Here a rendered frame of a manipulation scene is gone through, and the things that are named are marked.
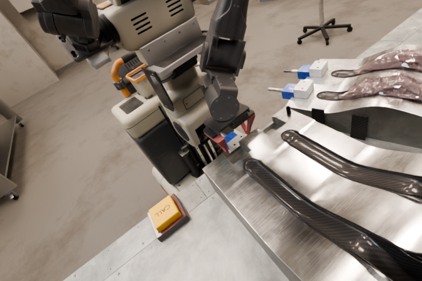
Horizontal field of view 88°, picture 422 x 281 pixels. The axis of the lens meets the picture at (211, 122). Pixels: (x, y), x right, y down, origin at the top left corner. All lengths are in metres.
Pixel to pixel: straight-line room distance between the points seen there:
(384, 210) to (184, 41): 0.66
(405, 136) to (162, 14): 0.70
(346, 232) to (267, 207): 0.12
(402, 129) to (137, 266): 0.62
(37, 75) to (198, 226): 7.02
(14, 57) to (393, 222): 7.31
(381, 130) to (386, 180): 0.20
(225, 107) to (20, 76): 7.09
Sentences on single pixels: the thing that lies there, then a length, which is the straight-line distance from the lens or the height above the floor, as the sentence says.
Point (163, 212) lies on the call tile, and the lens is 0.56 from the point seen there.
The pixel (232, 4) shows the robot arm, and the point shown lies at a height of 1.16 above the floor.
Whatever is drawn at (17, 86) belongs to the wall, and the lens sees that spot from 7.42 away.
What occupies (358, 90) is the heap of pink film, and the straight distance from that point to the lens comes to 0.61.
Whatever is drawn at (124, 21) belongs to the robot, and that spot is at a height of 1.18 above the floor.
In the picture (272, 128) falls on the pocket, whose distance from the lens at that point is 0.57.
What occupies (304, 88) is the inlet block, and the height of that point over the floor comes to 0.88.
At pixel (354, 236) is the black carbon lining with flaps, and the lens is 0.37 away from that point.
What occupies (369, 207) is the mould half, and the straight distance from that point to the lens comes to 0.39.
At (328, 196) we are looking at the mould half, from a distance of 0.42.
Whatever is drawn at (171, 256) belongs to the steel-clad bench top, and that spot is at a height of 0.80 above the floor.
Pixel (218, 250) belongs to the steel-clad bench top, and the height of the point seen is 0.80.
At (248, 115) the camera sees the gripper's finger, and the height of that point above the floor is 0.92.
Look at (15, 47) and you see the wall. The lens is 7.30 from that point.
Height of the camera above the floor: 1.25
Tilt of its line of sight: 36 degrees down
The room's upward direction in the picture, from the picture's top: 25 degrees counter-clockwise
